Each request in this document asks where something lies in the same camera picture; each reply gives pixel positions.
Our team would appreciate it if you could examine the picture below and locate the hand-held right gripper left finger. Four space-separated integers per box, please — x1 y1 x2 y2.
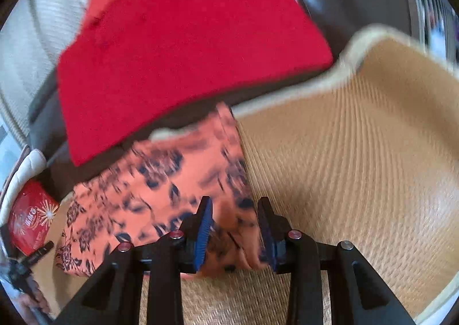
54 196 214 325

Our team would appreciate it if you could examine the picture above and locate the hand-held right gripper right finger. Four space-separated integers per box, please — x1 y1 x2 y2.
257 196 418 325

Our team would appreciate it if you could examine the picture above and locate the orange floral shirt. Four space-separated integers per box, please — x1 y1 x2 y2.
55 102 269 277

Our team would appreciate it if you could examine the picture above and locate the red printed box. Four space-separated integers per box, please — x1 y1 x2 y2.
7 179 60 256

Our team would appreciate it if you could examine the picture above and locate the woven bamboo seat mat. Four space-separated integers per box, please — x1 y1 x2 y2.
46 24 459 325

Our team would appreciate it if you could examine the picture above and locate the red knitted blanket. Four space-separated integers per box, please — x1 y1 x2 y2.
57 0 334 167

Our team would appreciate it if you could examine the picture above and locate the beige dotted curtain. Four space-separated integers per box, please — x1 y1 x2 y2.
0 0 108 139

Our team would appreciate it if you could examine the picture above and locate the window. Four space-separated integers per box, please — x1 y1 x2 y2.
402 0 459 71

